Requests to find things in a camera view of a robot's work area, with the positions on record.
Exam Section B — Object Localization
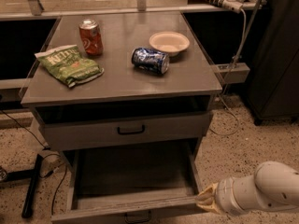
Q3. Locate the grey drawer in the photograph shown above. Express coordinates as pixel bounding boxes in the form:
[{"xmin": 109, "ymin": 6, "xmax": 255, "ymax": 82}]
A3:
[
  {"xmin": 40, "ymin": 112, "xmax": 212, "ymax": 151},
  {"xmin": 52, "ymin": 140, "xmax": 204, "ymax": 224}
]

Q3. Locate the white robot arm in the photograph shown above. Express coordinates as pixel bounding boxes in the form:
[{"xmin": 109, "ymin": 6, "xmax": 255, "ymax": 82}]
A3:
[{"xmin": 195, "ymin": 161, "xmax": 299, "ymax": 216}]

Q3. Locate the grey drawer cabinet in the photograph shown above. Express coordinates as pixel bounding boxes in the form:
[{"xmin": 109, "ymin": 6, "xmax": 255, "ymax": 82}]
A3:
[{"xmin": 22, "ymin": 12, "xmax": 221, "ymax": 171}]

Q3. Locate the dark cabinet at right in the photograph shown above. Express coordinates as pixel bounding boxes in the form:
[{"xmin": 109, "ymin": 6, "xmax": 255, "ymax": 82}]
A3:
[{"xmin": 245, "ymin": 0, "xmax": 299, "ymax": 125}]

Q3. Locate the blue soda can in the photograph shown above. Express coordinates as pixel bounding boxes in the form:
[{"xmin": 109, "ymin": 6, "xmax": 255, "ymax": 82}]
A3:
[{"xmin": 131, "ymin": 48, "xmax": 170, "ymax": 75}]

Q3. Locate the white paper bowl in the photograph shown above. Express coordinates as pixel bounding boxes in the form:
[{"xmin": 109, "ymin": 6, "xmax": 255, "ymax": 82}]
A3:
[{"xmin": 149, "ymin": 32, "xmax": 190, "ymax": 57}]

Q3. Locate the black floor stand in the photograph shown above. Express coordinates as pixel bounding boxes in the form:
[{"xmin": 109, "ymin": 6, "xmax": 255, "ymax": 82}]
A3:
[{"xmin": 0, "ymin": 153, "xmax": 45, "ymax": 218}]

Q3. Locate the green chip bag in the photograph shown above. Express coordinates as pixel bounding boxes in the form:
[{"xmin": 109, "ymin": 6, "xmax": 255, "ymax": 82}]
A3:
[{"xmin": 35, "ymin": 45, "xmax": 105, "ymax": 88}]

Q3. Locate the red soda can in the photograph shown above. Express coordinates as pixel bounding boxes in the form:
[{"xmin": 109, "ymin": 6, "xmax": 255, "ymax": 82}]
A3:
[{"xmin": 78, "ymin": 19, "xmax": 104, "ymax": 56}]

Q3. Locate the grey side bracket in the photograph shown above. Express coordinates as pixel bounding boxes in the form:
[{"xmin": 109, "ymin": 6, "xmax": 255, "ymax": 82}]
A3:
[{"xmin": 211, "ymin": 63, "xmax": 249, "ymax": 85}]

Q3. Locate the white cable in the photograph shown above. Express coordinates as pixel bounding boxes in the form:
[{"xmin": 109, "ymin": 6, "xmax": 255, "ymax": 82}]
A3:
[{"xmin": 208, "ymin": 8, "xmax": 248, "ymax": 137}]

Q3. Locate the black cable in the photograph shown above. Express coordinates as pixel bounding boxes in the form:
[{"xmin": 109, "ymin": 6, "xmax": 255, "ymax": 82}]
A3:
[{"xmin": 0, "ymin": 108, "xmax": 69, "ymax": 217}]

